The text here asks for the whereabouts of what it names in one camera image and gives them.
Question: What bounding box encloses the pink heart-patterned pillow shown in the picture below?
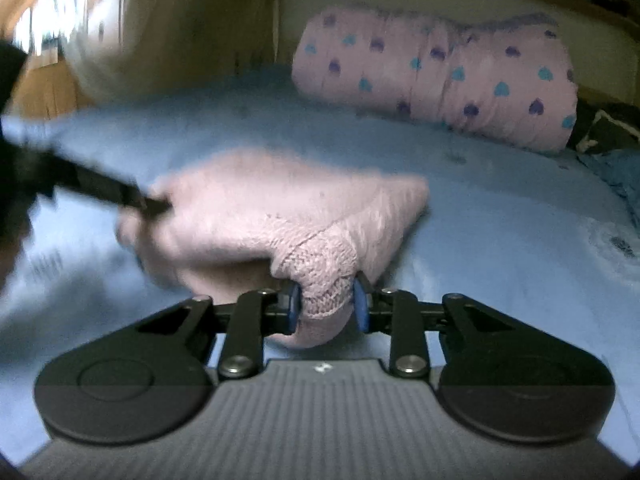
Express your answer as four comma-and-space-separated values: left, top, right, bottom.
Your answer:
291, 6, 578, 153

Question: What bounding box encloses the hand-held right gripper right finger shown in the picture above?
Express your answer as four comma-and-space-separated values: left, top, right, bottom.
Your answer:
352, 280, 503, 380

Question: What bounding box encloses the blue dandelion-print pillow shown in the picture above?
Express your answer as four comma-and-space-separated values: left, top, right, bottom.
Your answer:
577, 149, 640, 213

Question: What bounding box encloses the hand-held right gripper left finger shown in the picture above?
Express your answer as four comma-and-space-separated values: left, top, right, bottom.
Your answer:
137, 282, 303, 380

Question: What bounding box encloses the pale blurred cloth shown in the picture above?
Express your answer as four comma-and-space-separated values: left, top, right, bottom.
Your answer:
62, 0, 171, 103

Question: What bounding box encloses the blue dandelion-print bed sheet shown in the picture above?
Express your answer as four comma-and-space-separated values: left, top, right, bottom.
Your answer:
0, 67, 640, 466

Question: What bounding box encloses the pink knit sweater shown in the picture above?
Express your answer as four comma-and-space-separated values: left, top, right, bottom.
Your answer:
117, 152, 431, 351

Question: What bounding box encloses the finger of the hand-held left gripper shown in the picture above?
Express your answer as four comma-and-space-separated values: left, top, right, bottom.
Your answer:
47, 152, 173, 218

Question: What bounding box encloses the dark cloth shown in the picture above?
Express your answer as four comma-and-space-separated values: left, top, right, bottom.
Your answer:
574, 102, 640, 155

